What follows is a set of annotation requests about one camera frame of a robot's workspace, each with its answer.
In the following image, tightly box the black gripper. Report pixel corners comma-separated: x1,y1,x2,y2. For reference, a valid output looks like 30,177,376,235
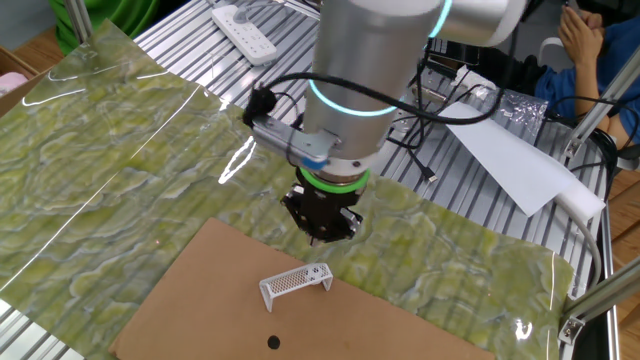
280,182,364,246

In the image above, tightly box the bare forearm of seated person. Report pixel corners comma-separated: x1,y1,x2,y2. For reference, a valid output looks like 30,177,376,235
573,59,601,120
597,113,632,150

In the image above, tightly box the white mesh toy goal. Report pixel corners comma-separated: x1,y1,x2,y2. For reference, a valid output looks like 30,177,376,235
258,262,334,314

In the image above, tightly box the bare hand of seated person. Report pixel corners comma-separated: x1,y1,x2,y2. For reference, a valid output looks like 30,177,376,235
558,5,604,65

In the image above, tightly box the brown cardboard sheet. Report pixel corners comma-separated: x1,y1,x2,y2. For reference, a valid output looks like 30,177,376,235
108,216,497,360

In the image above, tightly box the green marble pattern mat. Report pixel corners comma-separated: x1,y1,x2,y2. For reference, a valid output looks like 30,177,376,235
0,18,576,360

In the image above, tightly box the white paper sheet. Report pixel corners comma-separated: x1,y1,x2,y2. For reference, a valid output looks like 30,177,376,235
443,101,584,218

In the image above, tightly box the white power strip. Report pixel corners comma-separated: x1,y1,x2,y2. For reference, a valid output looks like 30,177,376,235
210,4,279,67

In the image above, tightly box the clear plastic bag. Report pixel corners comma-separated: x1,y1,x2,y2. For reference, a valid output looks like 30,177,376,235
492,88,550,135

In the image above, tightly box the white chair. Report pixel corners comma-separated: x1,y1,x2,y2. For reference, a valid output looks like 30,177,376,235
537,36,569,74

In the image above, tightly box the green fabric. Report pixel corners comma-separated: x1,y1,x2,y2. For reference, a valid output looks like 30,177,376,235
47,0,166,57

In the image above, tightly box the person in blue shirt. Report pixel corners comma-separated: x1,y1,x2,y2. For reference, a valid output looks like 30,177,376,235
534,14,640,151

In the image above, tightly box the pink item in box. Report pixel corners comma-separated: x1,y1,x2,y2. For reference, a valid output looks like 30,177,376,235
0,71,30,99

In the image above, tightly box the brown cardboard box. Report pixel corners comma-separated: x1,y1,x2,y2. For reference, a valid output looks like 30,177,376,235
0,45,49,119

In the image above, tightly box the green adapter ring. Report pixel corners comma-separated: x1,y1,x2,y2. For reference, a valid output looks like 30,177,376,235
298,166,372,196

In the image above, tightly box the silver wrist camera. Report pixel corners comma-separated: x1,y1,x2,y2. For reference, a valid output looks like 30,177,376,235
249,113,337,170

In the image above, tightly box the black usb cable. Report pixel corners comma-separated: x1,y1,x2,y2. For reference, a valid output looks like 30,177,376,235
387,134,439,184

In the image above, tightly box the thick black camera cable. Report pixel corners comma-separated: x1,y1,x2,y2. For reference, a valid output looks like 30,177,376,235
241,22,521,129

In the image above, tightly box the grey hose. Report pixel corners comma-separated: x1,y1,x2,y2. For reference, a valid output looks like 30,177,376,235
549,197,604,294

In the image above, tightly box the aluminium frame post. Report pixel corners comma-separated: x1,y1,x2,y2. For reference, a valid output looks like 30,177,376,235
63,0,95,45
564,62,640,159
558,269,640,347

